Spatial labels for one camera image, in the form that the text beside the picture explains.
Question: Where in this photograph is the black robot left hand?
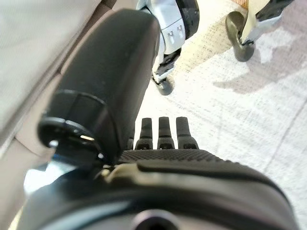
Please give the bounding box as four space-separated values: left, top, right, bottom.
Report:
16 8 299 230

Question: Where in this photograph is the brown wicker basket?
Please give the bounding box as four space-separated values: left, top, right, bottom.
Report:
234 0 252 8

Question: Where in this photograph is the grey woven rug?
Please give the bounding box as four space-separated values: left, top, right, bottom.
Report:
138 0 307 223

